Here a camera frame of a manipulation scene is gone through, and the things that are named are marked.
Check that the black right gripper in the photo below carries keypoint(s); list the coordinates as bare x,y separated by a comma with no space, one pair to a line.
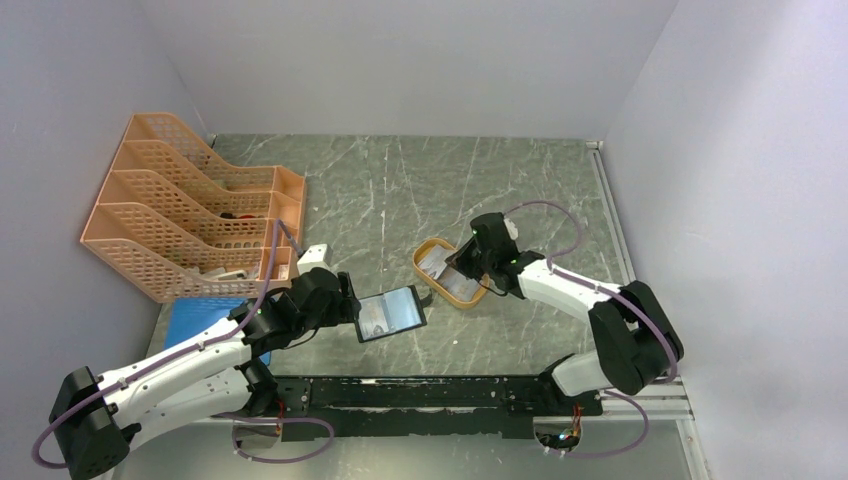
460,259

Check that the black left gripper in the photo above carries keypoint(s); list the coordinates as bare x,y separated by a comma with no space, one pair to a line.
343,308

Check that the orange oval tray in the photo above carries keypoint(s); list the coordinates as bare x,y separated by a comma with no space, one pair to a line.
418,254

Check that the black leather card holder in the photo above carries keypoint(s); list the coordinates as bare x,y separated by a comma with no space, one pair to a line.
405,310

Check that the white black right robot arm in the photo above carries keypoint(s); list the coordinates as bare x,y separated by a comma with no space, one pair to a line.
635,343

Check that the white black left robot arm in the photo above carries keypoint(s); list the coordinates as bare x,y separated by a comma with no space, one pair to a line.
97,420

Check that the white VIP card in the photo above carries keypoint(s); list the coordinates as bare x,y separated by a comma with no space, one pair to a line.
373,321

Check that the orange mesh file organizer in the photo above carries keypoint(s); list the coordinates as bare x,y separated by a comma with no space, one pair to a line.
178,221

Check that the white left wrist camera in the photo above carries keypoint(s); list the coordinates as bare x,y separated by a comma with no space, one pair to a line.
316,256

